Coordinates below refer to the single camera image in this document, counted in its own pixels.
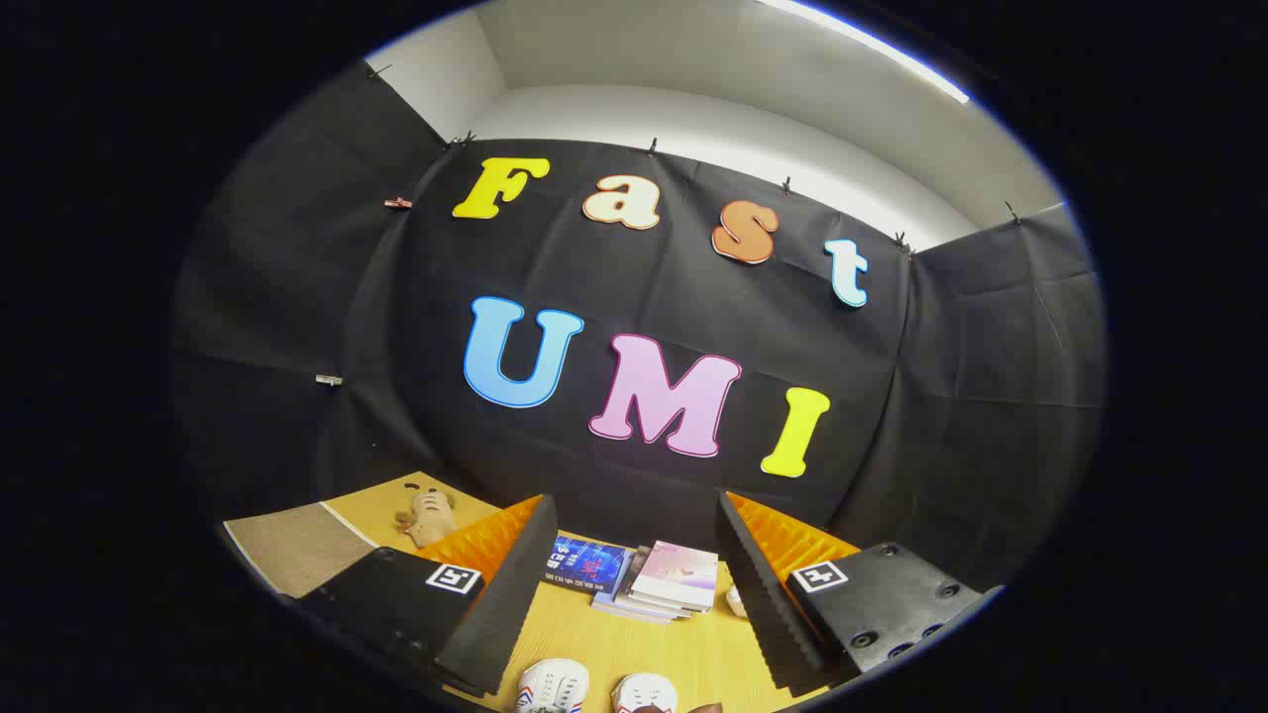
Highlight pink cover book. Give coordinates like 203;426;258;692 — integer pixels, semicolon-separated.
629;540;721;613

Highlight beige fabric storage box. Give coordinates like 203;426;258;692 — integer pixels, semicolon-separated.
223;502;379;599

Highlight tan plush dog toy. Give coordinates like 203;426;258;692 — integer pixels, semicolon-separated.
394;484;460;549

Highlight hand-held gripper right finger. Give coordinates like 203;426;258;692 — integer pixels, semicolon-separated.
715;489;994;696

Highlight white canvas shoe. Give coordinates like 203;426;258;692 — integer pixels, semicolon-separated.
611;672;681;713
515;659;591;713

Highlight dark blue book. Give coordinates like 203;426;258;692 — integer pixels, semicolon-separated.
542;535;631;593

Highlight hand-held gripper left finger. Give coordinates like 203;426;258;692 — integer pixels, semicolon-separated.
282;493;561;699

